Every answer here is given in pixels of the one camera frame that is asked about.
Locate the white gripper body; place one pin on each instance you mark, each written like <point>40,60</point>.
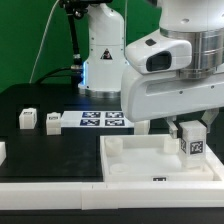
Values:
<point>159,95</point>

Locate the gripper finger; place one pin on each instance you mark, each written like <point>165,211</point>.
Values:
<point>209,116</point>
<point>173,130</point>

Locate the white square tabletop tray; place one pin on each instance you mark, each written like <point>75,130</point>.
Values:
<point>148,158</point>

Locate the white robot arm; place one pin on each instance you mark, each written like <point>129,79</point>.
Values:
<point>177,69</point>

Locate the white fiducial marker plate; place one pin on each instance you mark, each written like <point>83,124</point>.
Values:
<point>95,119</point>

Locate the white obstacle fence front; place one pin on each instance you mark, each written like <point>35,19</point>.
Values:
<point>92,196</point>

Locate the white obstacle fence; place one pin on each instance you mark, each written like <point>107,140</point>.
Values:
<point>92,196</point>
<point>2,152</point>

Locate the white obstacle fence left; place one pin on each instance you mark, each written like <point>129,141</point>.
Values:
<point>2,152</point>

